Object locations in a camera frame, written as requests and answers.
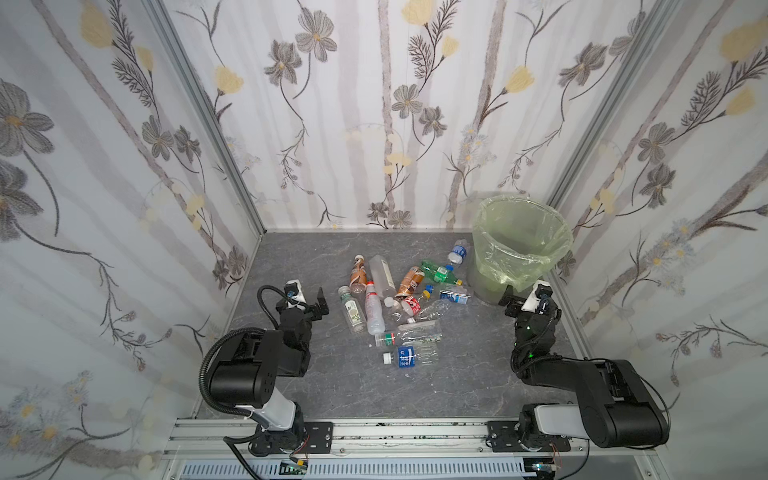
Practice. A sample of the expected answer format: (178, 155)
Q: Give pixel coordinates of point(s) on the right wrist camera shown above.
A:
(539, 299)

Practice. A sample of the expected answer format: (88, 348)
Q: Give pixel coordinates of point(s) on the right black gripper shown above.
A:
(517, 305)

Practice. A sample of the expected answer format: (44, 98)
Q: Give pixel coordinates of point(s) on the white bottle red cap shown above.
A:
(373, 310)

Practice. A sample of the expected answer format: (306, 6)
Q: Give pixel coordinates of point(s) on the crushed bottle red label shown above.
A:
(417, 309)

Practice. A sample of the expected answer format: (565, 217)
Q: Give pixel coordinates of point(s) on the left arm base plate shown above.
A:
(309, 438)

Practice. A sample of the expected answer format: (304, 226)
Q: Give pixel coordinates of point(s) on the clear bottle green label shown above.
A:
(352, 309)

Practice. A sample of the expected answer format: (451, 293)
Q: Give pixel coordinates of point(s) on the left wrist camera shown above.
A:
(294, 291)

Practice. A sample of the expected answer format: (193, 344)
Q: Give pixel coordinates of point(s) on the green soda bottle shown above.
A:
(439, 273)

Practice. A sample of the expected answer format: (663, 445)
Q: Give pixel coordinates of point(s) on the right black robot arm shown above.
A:
(613, 408)

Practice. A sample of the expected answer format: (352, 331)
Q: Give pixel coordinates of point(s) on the brown label bottle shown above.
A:
(358, 276)

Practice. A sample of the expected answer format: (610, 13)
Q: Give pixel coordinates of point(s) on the aluminium frame rail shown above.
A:
(442, 448)

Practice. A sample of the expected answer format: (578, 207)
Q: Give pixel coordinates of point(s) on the clear bottle green cap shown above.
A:
(420, 332)

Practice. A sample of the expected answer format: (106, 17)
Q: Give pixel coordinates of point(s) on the clear bottle blue label white cap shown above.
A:
(410, 356)

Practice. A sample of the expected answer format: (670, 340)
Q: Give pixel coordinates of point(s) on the mesh bin with green bag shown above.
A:
(515, 241)

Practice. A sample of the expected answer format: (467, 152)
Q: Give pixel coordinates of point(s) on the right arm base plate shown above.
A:
(507, 436)

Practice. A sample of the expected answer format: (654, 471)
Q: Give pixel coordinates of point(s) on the orange copper label bottle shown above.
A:
(410, 282)

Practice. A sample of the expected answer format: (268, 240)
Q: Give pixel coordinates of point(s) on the frosted white bottle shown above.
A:
(381, 276)

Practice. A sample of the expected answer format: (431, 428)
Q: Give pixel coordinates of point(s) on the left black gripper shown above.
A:
(312, 309)

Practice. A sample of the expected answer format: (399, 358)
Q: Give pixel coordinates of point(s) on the crushed bottle blue cap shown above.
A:
(453, 293)

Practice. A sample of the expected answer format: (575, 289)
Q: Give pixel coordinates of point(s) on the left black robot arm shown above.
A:
(239, 372)

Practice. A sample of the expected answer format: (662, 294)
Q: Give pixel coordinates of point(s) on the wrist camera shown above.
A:
(294, 291)
(539, 299)

